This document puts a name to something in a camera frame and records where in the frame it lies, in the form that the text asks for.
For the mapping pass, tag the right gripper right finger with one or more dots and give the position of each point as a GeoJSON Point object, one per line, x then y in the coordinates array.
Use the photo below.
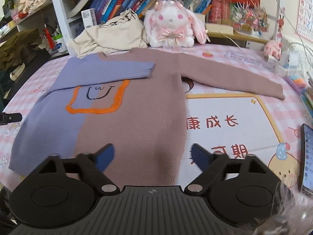
{"type": "Point", "coordinates": [210, 164]}

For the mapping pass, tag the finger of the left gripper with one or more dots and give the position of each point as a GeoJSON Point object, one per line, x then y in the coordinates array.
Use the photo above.
{"type": "Point", "coordinates": [10, 118]}

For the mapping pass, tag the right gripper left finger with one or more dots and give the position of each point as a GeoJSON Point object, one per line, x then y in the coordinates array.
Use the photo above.
{"type": "Point", "coordinates": [92, 167]}

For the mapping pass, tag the purple and mauve sweater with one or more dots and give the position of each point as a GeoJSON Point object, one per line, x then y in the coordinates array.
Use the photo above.
{"type": "Point", "coordinates": [135, 101]}

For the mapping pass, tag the white wristband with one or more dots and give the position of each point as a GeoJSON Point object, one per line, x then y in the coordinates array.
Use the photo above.
{"type": "Point", "coordinates": [17, 72]}

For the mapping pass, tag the pink checkered cartoon table mat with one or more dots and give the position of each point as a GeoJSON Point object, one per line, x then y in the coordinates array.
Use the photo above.
{"type": "Point", "coordinates": [235, 123]}

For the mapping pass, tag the olive green garment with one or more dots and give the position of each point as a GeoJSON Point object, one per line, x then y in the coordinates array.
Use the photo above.
{"type": "Point", "coordinates": [11, 49]}

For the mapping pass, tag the red tassel ornament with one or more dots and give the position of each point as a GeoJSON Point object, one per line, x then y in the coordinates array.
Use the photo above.
{"type": "Point", "coordinates": [48, 30]}

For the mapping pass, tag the smartphone with lit screen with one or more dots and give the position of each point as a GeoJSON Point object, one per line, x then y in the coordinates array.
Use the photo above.
{"type": "Point", "coordinates": [306, 160]}

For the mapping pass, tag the stack of notebooks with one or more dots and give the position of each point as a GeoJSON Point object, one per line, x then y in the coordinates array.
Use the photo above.
{"type": "Point", "coordinates": [302, 86]}

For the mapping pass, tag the white box with barcode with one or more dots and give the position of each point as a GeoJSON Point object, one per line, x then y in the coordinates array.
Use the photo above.
{"type": "Point", "coordinates": [89, 18]}

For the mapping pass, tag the small pink pig figure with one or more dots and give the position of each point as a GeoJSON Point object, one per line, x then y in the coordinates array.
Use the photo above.
{"type": "Point", "coordinates": [273, 48]}

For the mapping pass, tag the cream cloth tote bag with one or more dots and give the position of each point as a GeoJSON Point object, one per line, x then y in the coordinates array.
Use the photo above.
{"type": "Point", "coordinates": [119, 34]}

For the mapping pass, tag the white pink bunny plush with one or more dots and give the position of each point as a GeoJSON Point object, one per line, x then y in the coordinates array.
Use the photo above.
{"type": "Point", "coordinates": [170, 25]}

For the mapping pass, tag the colourful sparkly ornament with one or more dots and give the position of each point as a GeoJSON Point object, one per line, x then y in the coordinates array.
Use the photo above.
{"type": "Point", "coordinates": [250, 19]}

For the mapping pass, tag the red boxed book set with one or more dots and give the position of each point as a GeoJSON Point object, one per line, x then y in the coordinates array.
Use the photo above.
{"type": "Point", "coordinates": [230, 12]}

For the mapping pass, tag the white bookshelf frame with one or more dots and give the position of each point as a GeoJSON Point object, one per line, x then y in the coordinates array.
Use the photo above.
{"type": "Point", "coordinates": [61, 17]}

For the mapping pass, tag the alphabet wall poster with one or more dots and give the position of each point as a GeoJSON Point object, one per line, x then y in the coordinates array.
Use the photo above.
{"type": "Point", "coordinates": [304, 22]}

